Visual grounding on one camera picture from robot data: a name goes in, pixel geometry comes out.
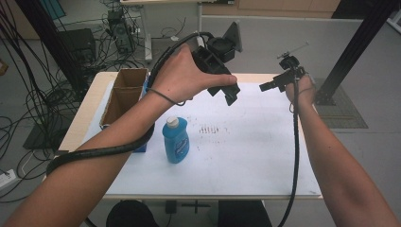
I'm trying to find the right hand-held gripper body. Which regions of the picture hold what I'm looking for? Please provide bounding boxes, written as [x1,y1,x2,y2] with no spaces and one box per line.
[273,41,310,94]

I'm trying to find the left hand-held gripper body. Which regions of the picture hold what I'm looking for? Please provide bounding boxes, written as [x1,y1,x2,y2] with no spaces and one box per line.
[191,20,244,77]

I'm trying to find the blue bottle with white cap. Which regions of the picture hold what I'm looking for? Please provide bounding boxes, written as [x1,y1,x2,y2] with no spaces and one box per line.
[162,115,191,165]

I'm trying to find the cardboard box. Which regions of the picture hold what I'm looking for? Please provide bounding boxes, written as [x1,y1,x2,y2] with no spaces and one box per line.
[99,67,149,154]

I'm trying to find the person's right hand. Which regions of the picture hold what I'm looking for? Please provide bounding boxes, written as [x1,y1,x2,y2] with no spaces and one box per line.
[285,73,317,107]

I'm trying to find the person's left hand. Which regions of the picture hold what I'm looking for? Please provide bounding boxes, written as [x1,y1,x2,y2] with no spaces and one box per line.
[148,43,238,104]

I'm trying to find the dark wrist band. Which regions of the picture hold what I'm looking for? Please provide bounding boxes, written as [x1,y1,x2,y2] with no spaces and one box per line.
[147,87,186,107]

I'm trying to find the white table mat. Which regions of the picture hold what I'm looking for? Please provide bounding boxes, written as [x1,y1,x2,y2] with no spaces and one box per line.
[80,80,323,197]

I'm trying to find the white desk leg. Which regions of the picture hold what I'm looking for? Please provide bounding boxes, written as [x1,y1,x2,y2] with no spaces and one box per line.
[138,5,153,62]

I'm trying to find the computer tower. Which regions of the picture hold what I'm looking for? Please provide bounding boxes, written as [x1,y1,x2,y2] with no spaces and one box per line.
[107,9,137,55]

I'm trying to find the person's leg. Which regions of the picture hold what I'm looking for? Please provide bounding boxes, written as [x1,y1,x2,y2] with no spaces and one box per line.
[217,200,274,227]
[105,200,161,227]

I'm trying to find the black equipment box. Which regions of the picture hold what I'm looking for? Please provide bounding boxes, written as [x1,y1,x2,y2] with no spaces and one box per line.
[58,27,96,64]

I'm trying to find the white power strip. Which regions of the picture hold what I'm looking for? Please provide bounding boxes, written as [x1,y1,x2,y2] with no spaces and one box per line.
[0,168,17,191]

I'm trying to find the thin black sleeved cable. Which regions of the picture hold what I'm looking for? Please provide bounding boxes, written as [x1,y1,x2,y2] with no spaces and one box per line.
[276,67,301,227]

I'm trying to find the black metal frame post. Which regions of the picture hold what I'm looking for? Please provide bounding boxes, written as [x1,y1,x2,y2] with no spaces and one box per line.
[14,0,89,96]
[315,0,400,106]

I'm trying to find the thick black sleeved cable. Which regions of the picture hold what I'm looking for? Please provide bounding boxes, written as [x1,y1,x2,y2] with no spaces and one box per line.
[45,31,216,177]

